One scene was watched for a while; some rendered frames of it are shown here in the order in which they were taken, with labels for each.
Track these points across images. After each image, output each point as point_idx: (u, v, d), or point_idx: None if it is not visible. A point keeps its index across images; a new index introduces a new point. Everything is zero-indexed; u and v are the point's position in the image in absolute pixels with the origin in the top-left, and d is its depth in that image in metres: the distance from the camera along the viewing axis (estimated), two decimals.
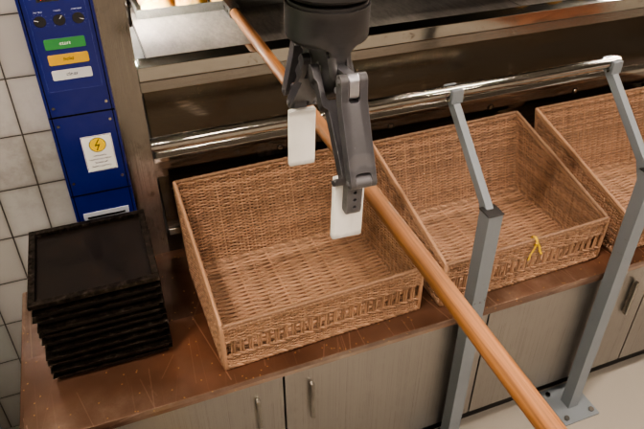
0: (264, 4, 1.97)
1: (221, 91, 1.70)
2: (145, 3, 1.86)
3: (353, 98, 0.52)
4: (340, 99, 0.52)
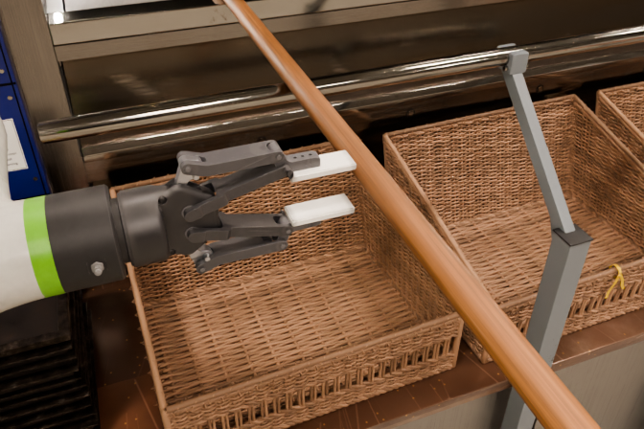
0: None
1: (176, 61, 1.21)
2: None
3: (214, 258, 0.65)
4: (210, 251, 0.66)
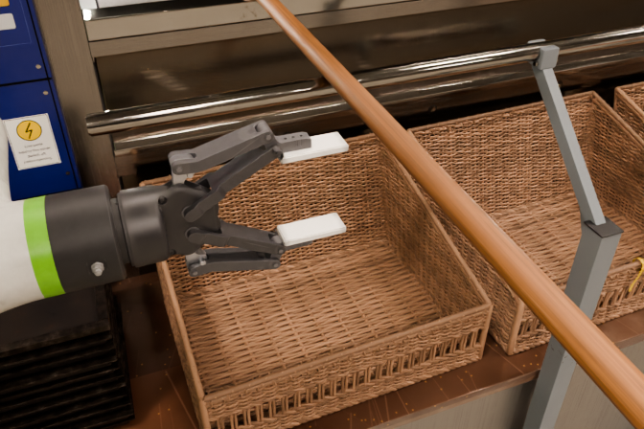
0: None
1: (206, 56, 1.23)
2: None
3: (206, 263, 0.65)
4: None
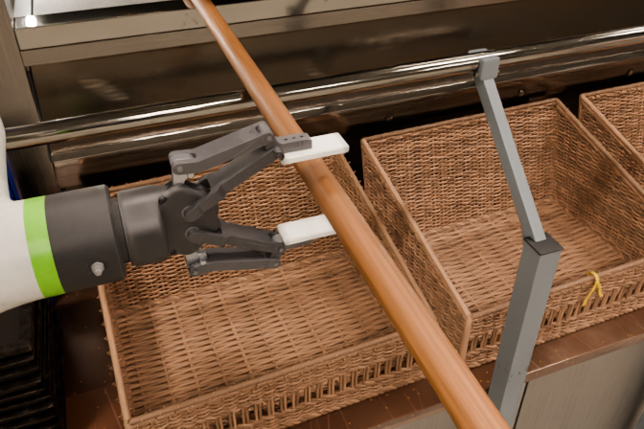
0: None
1: (148, 65, 1.20)
2: None
3: (206, 262, 0.65)
4: None
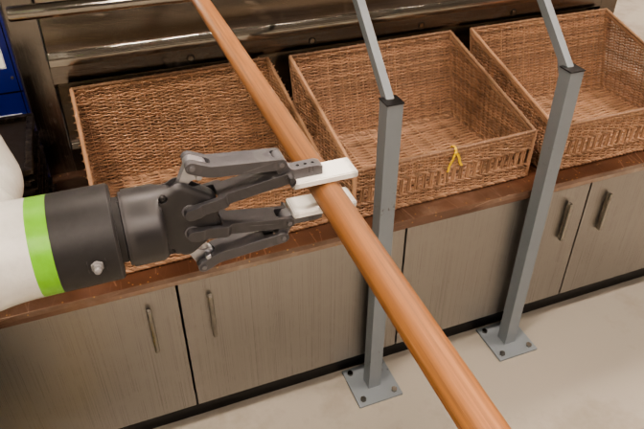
0: None
1: None
2: None
3: (215, 255, 0.65)
4: (212, 248, 0.66)
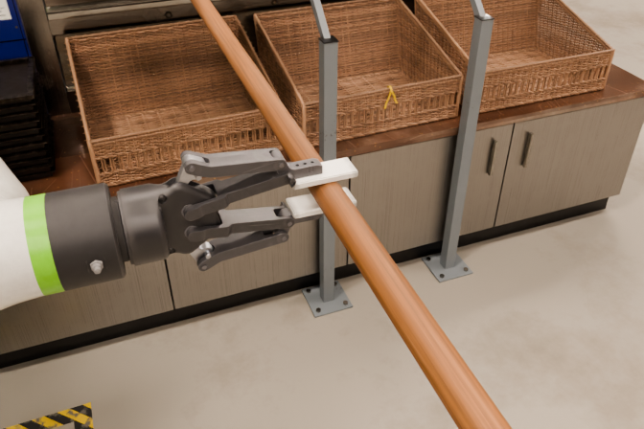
0: None
1: None
2: None
3: (215, 254, 0.65)
4: (212, 248, 0.66)
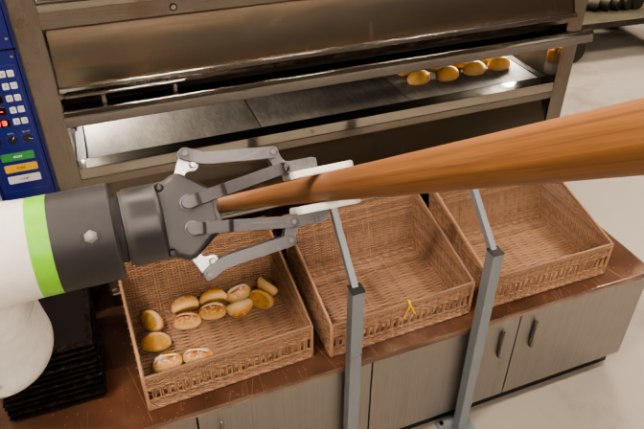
0: None
1: (151, 181, 2.08)
2: None
3: (222, 267, 0.62)
4: None
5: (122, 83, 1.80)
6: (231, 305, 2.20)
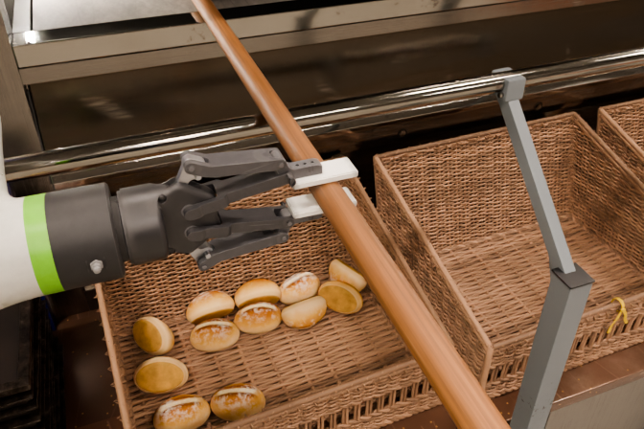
0: None
1: (152, 82, 1.14)
2: None
3: (215, 254, 0.65)
4: (212, 248, 0.66)
5: None
6: (291, 308, 1.26)
